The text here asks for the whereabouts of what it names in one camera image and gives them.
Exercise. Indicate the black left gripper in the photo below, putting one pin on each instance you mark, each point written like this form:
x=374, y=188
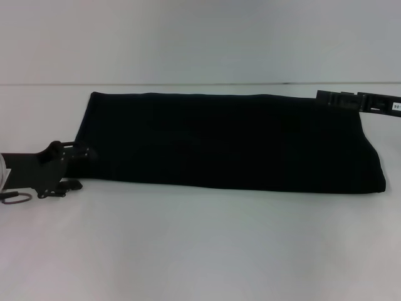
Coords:
x=28, y=169

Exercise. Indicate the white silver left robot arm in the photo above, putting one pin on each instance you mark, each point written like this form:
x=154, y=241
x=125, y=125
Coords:
x=2, y=172

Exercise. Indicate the black shirt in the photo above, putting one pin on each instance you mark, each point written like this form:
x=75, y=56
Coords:
x=219, y=141

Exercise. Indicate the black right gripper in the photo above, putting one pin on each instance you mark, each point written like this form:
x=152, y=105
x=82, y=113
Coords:
x=380, y=105

